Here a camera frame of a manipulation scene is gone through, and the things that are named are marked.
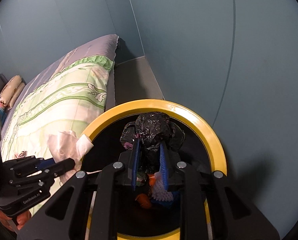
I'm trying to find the green orange snack wrapper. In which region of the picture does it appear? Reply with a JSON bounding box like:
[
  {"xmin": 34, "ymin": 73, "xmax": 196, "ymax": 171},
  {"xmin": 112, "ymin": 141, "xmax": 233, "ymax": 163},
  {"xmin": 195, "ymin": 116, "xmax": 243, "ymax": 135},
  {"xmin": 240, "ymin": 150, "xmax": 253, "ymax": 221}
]
[{"xmin": 136, "ymin": 172, "xmax": 149, "ymax": 186}]

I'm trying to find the lavender foam net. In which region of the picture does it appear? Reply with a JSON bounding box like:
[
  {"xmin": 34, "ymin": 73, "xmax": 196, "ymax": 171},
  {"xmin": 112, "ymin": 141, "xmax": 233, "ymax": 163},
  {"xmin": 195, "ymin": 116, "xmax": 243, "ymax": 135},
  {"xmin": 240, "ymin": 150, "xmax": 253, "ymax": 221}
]
[{"xmin": 149, "ymin": 172, "xmax": 167, "ymax": 194}]

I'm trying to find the pink grey cloth scrap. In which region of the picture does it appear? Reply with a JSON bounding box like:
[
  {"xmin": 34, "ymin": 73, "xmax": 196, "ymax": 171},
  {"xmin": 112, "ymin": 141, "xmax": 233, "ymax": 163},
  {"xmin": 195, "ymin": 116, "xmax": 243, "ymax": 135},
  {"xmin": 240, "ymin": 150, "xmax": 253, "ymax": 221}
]
[{"xmin": 14, "ymin": 151, "xmax": 27, "ymax": 159}]

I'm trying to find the black plastic bag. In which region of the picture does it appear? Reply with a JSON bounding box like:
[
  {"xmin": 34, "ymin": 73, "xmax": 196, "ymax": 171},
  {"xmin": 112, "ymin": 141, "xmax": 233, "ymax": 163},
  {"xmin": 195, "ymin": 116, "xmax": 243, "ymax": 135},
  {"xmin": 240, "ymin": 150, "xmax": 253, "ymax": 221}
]
[{"xmin": 120, "ymin": 112, "xmax": 185, "ymax": 152}]

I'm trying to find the white plastic bag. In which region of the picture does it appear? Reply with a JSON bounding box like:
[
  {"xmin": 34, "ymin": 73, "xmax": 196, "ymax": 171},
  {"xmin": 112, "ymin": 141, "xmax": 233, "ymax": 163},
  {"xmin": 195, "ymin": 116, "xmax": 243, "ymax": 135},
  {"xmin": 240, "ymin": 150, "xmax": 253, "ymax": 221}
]
[{"xmin": 47, "ymin": 130, "xmax": 94, "ymax": 184}]

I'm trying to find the blue plastic glove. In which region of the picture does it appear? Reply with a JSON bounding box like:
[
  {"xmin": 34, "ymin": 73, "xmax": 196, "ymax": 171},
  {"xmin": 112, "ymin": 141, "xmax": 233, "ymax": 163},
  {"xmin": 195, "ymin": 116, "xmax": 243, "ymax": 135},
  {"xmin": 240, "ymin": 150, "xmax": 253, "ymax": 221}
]
[{"xmin": 151, "ymin": 191, "xmax": 179, "ymax": 206}]

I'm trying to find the yellow rimmed trash bin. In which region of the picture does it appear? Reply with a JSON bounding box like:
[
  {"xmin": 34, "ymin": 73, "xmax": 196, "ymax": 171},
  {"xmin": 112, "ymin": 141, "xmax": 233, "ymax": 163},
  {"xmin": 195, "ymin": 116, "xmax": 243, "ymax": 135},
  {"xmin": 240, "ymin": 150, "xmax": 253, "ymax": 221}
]
[{"xmin": 83, "ymin": 99, "xmax": 227, "ymax": 239}]

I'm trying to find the person left hand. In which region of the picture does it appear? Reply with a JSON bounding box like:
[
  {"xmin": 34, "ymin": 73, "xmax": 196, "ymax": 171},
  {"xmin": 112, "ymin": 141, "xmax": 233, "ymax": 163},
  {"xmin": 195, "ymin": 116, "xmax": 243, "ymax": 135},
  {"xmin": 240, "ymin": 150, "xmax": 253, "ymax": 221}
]
[{"xmin": 0, "ymin": 209, "xmax": 33, "ymax": 231}]

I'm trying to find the green floral quilt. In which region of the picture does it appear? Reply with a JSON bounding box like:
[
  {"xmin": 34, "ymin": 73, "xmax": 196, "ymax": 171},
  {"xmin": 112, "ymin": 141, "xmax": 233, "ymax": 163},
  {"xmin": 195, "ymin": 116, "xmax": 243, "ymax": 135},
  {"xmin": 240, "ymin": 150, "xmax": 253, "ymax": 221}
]
[{"xmin": 0, "ymin": 55, "xmax": 115, "ymax": 217}]

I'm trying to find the beige folded blanket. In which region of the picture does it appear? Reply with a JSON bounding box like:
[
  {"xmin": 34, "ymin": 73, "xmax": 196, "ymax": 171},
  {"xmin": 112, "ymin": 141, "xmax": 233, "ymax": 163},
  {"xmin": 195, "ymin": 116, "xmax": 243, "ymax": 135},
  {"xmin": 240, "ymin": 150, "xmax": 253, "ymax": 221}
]
[{"xmin": 0, "ymin": 75, "xmax": 25, "ymax": 109}]

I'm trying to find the grey striped bed mattress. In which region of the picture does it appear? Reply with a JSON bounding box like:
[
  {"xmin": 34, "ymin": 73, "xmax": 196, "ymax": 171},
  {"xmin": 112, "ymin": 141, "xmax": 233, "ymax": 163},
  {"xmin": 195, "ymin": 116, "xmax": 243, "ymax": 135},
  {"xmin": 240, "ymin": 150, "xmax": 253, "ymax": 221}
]
[{"xmin": 2, "ymin": 34, "xmax": 119, "ymax": 136}]

